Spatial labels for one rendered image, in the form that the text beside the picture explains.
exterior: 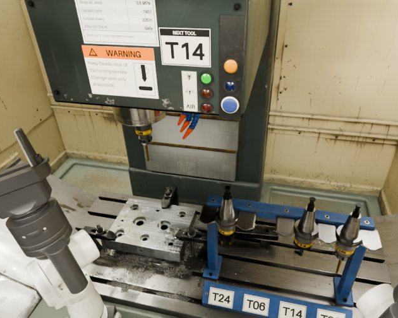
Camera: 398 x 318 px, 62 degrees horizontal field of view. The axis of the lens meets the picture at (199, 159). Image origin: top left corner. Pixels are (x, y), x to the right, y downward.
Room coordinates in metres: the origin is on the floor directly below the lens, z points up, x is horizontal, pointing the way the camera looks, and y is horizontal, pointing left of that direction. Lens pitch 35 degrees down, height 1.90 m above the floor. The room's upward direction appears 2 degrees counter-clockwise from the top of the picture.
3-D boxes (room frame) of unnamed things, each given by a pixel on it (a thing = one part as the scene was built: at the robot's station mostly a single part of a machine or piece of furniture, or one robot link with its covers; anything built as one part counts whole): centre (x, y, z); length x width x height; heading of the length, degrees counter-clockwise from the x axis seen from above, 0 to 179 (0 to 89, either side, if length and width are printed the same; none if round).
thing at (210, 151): (1.32, 0.05, 1.16); 0.48 x 0.05 x 0.51; 75
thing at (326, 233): (0.62, -0.34, 1.21); 0.07 x 0.05 x 0.01; 165
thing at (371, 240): (0.59, -0.45, 1.21); 0.07 x 0.05 x 0.01; 165
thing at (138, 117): (0.89, 0.16, 1.52); 0.16 x 0.16 x 0.12
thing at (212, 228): (0.76, -0.04, 1.05); 0.10 x 0.05 x 0.30; 165
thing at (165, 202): (1.04, 0.13, 0.97); 0.13 x 0.03 x 0.15; 165
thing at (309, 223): (0.64, -0.29, 1.26); 0.04 x 0.04 x 0.07
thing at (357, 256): (0.65, -0.46, 1.05); 0.10 x 0.05 x 0.30; 165
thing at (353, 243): (0.61, -0.39, 1.21); 0.06 x 0.06 x 0.03
